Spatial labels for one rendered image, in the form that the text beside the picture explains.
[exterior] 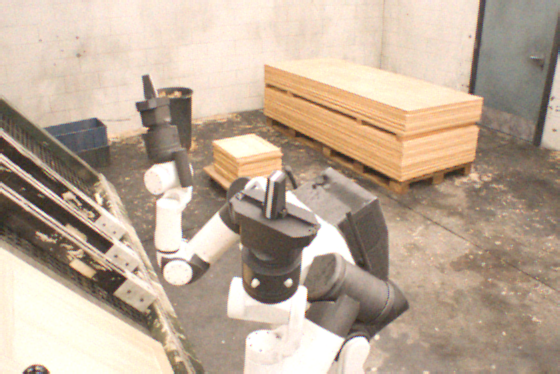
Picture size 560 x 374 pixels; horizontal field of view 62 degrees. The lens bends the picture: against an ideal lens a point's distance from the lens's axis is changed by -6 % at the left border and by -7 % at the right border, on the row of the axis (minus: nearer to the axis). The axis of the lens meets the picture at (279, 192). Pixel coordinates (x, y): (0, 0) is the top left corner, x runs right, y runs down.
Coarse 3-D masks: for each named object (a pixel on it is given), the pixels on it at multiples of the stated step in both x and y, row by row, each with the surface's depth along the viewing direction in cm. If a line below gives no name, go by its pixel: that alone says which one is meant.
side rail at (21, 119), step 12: (0, 96) 212; (0, 108) 213; (12, 108) 215; (12, 120) 217; (24, 120) 220; (36, 132) 224; (48, 132) 233; (48, 144) 229; (60, 144) 234; (60, 156) 234; (72, 156) 236; (84, 168) 241
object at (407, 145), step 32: (288, 64) 592; (320, 64) 594; (352, 64) 597; (288, 96) 562; (320, 96) 509; (352, 96) 464; (384, 96) 452; (416, 96) 455; (448, 96) 457; (320, 128) 521; (352, 128) 474; (384, 128) 435; (416, 128) 420; (448, 128) 449; (384, 160) 444; (416, 160) 433; (448, 160) 458
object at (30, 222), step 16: (0, 192) 121; (0, 208) 123; (16, 208) 125; (32, 208) 130; (16, 224) 126; (32, 224) 128; (48, 224) 130; (32, 240) 130; (48, 240) 132; (64, 240) 134; (80, 240) 140; (64, 256) 136; (80, 256) 138; (96, 256) 141; (96, 272) 143; (112, 272) 145; (128, 272) 152; (112, 288) 147; (128, 288) 149; (144, 288) 152; (144, 304) 154
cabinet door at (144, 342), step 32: (0, 256) 106; (0, 288) 95; (32, 288) 106; (64, 288) 119; (0, 320) 86; (32, 320) 96; (64, 320) 107; (96, 320) 120; (0, 352) 79; (32, 352) 87; (64, 352) 96; (96, 352) 106; (128, 352) 119; (160, 352) 135
